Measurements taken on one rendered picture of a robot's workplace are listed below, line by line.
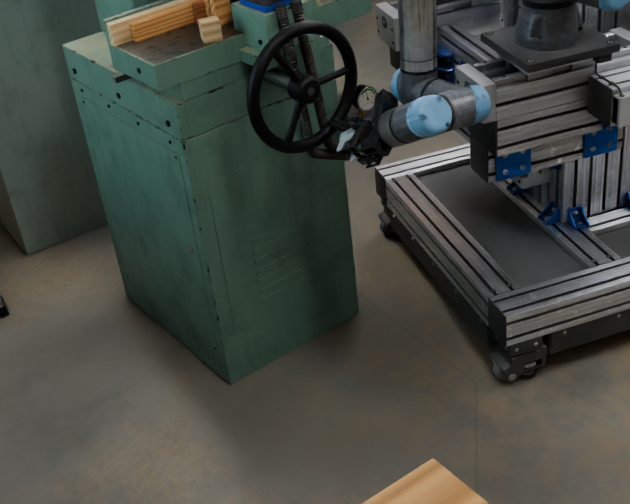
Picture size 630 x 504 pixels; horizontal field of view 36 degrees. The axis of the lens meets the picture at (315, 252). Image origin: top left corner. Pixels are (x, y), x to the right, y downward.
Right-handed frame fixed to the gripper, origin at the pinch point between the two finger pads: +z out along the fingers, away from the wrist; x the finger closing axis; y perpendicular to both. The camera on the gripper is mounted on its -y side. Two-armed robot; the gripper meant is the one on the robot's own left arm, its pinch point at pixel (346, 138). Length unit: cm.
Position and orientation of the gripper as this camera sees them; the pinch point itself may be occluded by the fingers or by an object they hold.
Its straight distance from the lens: 213.6
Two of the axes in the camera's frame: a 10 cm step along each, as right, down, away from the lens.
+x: 7.8, 5.0, 3.7
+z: -4.7, 0.8, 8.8
